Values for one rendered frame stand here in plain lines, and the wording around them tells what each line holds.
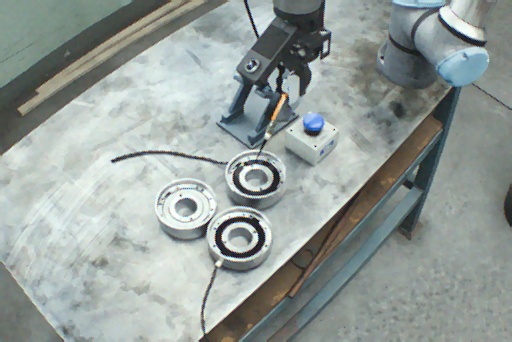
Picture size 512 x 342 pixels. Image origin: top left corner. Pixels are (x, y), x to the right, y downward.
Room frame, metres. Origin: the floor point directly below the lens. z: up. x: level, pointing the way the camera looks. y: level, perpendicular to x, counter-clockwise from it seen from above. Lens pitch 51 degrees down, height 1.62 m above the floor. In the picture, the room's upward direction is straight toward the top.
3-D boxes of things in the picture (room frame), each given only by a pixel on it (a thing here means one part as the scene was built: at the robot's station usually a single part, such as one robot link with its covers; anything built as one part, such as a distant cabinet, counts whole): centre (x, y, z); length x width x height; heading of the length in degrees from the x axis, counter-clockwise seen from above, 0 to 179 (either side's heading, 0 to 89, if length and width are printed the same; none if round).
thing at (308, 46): (0.74, -0.07, 1.07); 0.09 x 0.08 x 0.12; 135
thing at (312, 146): (0.74, -0.11, 0.82); 0.08 x 0.07 x 0.05; 137
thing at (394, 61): (0.99, -0.35, 0.85); 0.15 x 0.15 x 0.10
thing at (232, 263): (0.51, 0.03, 0.82); 0.10 x 0.10 x 0.04
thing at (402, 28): (0.98, -0.35, 0.97); 0.13 x 0.12 x 0.14; 21
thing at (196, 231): (0.57, 0.12, 0.82); 0.10 x 0.10 x 0.04
